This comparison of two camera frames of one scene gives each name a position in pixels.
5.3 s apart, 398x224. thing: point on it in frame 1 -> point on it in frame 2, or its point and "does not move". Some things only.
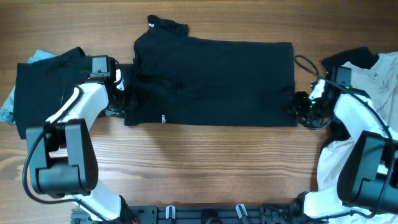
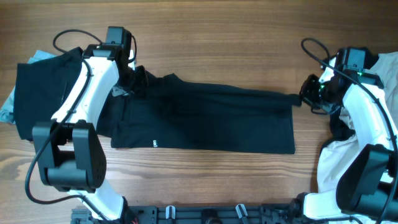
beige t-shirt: x=379 y=83 does not move
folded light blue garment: x=7 y=110 does not move
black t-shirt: x=178 y=79 -> x=165 y=112
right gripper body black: x=308 y=111 -> x=317 y=94
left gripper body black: x=117 y=105 -> x=132 y=82
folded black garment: x=43 y=87 does not move
